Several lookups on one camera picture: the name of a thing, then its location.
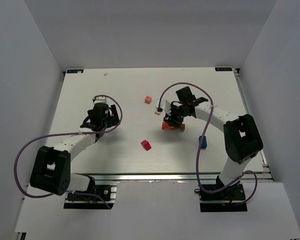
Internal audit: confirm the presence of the red-orange rectangular block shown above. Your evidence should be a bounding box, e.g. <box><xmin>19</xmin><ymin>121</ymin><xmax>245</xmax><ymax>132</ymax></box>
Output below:
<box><xmin>161</xmin><ymin>121</ymin><xmax>174</xmax><ymax>130</ymax></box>

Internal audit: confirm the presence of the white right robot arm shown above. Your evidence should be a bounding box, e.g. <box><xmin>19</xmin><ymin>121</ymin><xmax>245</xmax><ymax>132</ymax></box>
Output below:
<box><xmin>156</xmin><ymin>83</ymin><xmax>264</xmax><ymax>193</ymax></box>

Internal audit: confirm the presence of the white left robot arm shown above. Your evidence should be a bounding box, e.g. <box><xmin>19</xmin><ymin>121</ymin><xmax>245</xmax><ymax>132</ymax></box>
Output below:
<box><xmin>30</xmin><ymin>102</ymin><xmax>120</xmax><ymax>196</ymax></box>

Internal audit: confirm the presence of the brown rectangular block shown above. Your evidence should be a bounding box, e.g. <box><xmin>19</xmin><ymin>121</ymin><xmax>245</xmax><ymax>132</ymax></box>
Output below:
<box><xmin>175</xmin><ymin>123</ymin><xmax>185</xmax><ymax>132</ymax></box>

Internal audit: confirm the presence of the cream rectangular wood block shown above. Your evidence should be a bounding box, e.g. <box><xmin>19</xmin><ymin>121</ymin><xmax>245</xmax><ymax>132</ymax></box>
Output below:
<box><xmin>154</xmin><ymin>109</ymin><xmax>162</xmax><ymax>116</ymax></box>

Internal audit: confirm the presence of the red roof-shaped block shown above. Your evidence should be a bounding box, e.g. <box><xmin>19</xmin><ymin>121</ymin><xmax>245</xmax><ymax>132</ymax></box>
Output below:
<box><xmin>140</xmin><ymin>140</ymin><xmax>152</xmax><ymax>151</ymax></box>

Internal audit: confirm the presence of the blue rectangular block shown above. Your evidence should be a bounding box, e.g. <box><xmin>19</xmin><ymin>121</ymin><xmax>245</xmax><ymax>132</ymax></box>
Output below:
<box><xmin>198</xmin><ymin>136</ymin><xmax>207</xmax><ymax>150</ymax></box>

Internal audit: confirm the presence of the orange cube with window print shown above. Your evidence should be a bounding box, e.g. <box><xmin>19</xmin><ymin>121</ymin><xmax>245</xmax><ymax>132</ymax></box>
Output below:
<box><xmin>144</xmin><ymin>96</ymin><xmax>152</xmax><ymax>104</ymax></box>

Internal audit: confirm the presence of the blue label left corner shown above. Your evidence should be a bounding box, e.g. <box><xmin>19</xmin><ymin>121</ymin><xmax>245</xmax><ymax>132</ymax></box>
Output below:
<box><xmin>66</xmin><ymin>69</ymin><xmax>84</xmax><ymax>74</ymax></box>

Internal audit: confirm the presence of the blue label corner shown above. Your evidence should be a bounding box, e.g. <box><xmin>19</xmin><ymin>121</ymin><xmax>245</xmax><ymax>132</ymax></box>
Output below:
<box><xmin>66</xmin><ymin>69</ymin><xmax>84</xmax><ymax>74</ymax></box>
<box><xmin>214</xmin><ymin>67</ymin><xmax>233</xmax><ymax>72</ymax></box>

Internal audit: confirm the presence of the blue label right corner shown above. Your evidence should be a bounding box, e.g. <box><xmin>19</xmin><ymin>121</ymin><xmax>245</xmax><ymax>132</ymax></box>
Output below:
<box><xmin>214</xmin><ymin>67</ymin><xmax>233</xmax><ymax>72</ymax></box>

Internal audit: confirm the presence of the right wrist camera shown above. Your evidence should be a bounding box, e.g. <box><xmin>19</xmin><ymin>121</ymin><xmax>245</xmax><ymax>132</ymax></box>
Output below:
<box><xmin>155</xmin><ymin>98</ymin><xmax>171</xmax><ymax>115</ymax></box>

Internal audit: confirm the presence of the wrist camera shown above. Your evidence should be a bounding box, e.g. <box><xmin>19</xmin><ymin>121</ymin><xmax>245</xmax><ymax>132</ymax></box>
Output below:
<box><xmin>155</xmin><ymin>98</ymin><xmax>171</xmax><ymax>115</ymax></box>
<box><xmin>92</xmin><ymin>96</ymin><xmax>107</xmax><ymax>105</ymax></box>

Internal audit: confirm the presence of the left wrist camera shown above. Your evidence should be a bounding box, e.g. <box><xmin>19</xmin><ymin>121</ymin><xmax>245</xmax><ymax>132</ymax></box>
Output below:
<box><xmin>92</xmin><ymin>96</ymin><xmax>107</xmax><ymax>105</ymax></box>

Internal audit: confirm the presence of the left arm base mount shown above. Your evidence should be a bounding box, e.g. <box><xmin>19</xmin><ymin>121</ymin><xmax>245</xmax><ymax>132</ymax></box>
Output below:
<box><xmin>63</xmin><ymin>176</ymin><xmax>119</xmax><ymax>210</ymax></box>

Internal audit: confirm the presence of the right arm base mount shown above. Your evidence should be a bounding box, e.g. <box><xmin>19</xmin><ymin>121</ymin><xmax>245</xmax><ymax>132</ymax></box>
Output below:
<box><xmin>194</xmin><ymin>183</ymin><xmax>248</xmax><ymax>213</ymax></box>

